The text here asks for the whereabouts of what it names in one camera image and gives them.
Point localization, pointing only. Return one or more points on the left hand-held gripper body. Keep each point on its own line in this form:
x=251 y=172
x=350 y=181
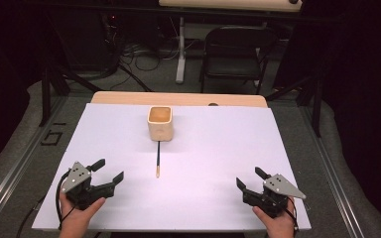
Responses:
x=79 y=185

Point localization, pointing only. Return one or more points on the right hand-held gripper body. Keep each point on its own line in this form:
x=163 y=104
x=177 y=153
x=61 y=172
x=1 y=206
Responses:
x=271 y=198

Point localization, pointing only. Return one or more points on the black pen with tan tip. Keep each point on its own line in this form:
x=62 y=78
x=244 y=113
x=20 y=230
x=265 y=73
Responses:
x=158 y=158

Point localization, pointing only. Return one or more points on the square wooden pen holder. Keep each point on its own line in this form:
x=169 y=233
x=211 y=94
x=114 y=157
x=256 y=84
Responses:
x=160 y=127

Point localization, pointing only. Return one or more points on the person's right hand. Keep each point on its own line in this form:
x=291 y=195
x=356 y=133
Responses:
x=278 y=223

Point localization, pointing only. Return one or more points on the person's left hand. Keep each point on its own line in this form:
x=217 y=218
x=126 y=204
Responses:
x=76 y=216

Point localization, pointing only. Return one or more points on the white board sheet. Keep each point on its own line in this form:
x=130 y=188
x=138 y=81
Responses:
x=195 y=198

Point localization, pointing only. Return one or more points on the black metal stand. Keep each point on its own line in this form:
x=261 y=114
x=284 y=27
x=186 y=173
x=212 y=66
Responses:
x=46 y=95
x=317 y=105

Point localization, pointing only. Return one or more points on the light wooden table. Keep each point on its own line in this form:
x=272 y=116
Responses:
x=178 y=98

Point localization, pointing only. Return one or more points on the black folding chair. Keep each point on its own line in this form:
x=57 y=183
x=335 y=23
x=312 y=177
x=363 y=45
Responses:
x=234 y=66

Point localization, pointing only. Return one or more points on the white desk leg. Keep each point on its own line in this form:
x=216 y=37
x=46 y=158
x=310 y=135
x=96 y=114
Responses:
x=180 y=59

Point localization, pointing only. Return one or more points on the beige background desk top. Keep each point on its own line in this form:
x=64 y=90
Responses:
x=228 y=4

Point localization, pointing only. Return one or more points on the aluminium floor rail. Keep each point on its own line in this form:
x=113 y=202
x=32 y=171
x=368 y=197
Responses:
x=337 y=185
x=10 y=185

